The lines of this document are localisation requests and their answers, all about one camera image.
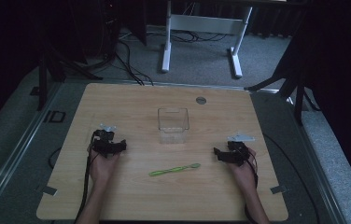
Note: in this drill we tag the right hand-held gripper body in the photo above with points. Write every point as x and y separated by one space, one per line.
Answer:
238 151

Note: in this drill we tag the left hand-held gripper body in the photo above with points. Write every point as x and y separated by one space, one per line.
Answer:
103 143

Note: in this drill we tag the green toothbrush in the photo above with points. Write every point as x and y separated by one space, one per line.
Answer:
173 170

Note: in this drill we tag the clear plastic cup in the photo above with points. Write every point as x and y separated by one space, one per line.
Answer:
173 123

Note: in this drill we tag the person's left hand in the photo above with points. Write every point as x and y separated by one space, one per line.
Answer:
102 168

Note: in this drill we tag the person's right hand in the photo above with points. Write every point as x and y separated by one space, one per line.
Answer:
242 174

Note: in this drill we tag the grey round table grommet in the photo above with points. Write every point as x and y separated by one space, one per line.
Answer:
201 100

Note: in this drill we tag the grey tape strip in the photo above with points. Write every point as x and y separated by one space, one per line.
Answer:
49 190
278 189

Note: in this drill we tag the black metal stand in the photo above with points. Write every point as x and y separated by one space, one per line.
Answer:
43 81
298 93

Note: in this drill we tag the metal floor rail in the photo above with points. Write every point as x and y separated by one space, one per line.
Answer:
320 161
15 155

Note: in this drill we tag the white desk frame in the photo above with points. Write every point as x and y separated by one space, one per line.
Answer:
201 24

